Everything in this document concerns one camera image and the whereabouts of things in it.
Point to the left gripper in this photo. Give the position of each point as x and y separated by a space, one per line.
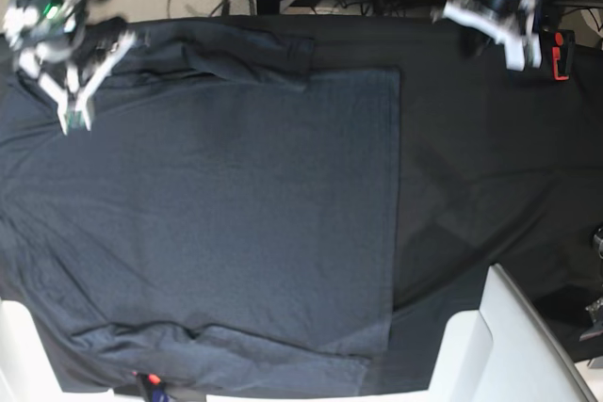
508 22

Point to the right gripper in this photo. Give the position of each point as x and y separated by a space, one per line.
44 38

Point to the dark grey T-shirt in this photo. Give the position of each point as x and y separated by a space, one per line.
228 223

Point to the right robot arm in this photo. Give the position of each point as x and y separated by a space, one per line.
48 42

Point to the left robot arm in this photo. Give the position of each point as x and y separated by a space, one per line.
473 42

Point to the black red clamp right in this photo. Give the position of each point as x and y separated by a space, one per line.
559 52

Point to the black red clamp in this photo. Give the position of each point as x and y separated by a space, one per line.
559 52
151 388

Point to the black table cloth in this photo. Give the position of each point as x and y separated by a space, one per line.
495 167

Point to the white bin left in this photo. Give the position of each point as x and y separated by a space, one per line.
26 373

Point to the white bin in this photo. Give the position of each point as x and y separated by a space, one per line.
26 373
503 351

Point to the white bin right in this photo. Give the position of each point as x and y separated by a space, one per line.
503 351

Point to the black red clamp front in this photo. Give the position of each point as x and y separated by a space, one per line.
151 388

